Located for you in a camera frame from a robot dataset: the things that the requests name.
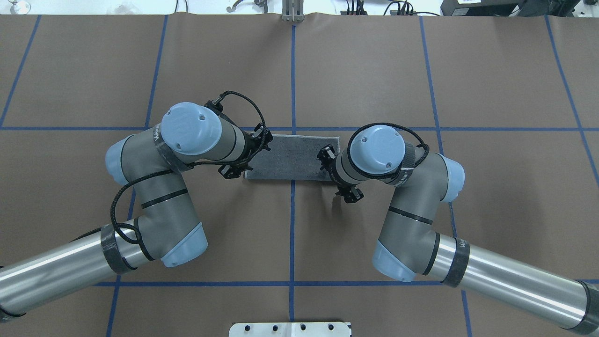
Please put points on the white pedestal base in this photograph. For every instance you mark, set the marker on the white pedestal base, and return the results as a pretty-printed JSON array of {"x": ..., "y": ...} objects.
[{"x": 291, "y": 329}]

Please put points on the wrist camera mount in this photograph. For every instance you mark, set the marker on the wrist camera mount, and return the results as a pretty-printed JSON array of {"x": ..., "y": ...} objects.
[
  {"x": 233, "y": 171},
  {"x": 350, "y": 194}
]

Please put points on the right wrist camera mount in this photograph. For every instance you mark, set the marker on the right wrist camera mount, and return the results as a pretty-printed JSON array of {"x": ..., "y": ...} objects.
[{"x": 350, "y": 194}]

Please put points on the aluminium frame post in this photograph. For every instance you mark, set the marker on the aluminium frame post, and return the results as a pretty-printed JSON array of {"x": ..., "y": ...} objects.
[{"x": 293, "y": 11}]

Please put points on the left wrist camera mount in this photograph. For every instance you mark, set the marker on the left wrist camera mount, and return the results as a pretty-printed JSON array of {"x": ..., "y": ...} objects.
[{"x": 233, "y": 171}]

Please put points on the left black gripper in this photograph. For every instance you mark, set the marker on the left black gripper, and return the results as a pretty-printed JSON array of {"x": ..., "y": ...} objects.
[{"x": 250, "y": 145}]

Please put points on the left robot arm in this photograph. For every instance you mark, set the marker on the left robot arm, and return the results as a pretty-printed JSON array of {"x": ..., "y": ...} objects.
[{"x": 152, "y": 216}]

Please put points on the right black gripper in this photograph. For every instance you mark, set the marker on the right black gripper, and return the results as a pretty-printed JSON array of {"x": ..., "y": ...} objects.
[{"x": 333, "y": 164}]

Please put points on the pink and grey towel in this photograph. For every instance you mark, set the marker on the pink and grey towel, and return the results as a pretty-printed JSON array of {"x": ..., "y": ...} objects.
[{"x": 291, "y": 158}]

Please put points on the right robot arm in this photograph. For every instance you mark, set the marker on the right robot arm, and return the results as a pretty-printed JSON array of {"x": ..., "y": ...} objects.
[{"x": 529, "y": 195}]

